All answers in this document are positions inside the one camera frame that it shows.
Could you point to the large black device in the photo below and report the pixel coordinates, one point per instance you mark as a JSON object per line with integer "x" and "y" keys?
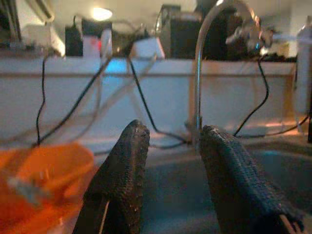
{"x": 182, "y": 36}

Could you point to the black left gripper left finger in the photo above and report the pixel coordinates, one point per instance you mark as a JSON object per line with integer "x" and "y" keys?
{"x": 122, "y": 182}

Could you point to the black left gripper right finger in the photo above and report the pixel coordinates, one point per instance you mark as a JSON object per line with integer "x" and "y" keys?
{"x": 239, "y": 190}

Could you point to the steel kitchen sink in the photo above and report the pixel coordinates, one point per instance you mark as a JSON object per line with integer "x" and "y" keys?
{"x": 175, "y": 195}

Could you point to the white and red box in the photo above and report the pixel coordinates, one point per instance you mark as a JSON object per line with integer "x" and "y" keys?
{"x": 92, "y": 44}

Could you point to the orange bowl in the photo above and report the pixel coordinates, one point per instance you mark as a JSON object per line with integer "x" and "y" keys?
{"x": 61, "y": 170}

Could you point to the black power adapter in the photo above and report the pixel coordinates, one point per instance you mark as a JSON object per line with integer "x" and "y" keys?
{"x": 73, "y": 39}

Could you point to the chrome sink faucet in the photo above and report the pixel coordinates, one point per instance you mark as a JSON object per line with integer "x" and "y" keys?
{"x": 198, "y": 73}

